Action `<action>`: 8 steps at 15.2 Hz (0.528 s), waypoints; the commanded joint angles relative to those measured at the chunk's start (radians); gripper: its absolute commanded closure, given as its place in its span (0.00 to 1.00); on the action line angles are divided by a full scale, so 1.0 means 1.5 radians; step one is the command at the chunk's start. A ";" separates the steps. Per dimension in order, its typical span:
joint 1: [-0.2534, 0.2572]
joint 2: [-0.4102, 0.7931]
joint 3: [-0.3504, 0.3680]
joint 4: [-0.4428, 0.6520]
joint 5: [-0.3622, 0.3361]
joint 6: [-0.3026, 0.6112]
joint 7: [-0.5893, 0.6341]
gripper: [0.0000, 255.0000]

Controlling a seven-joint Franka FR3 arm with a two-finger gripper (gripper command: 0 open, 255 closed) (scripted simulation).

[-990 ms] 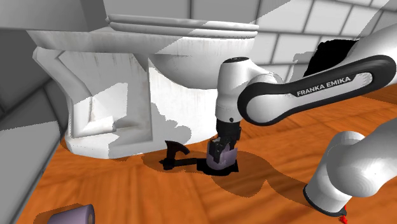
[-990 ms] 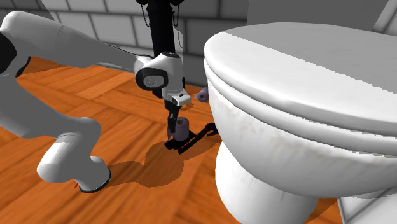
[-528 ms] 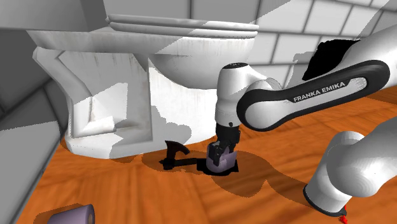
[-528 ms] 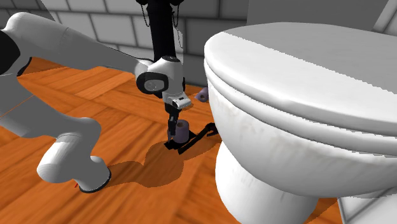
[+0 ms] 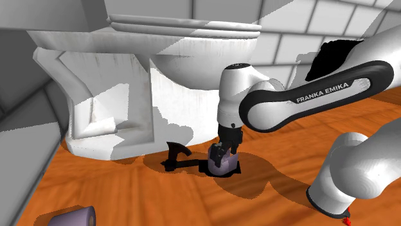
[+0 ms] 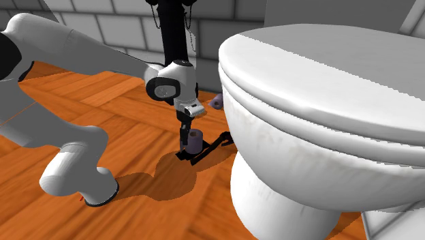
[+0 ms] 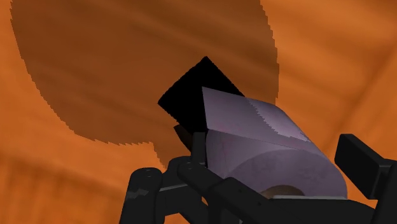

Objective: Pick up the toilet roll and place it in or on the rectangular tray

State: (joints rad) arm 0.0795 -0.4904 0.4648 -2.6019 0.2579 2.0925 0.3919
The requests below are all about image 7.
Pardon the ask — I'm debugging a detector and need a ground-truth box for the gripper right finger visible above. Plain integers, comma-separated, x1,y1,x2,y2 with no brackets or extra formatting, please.
333,133,397,224

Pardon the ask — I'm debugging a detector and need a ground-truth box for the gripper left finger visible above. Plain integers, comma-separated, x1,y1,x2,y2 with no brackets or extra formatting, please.
119,131,271,224

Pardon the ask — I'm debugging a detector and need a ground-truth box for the pale lilac toilet paper roll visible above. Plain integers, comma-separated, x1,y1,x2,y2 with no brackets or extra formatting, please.
201,86,348,200

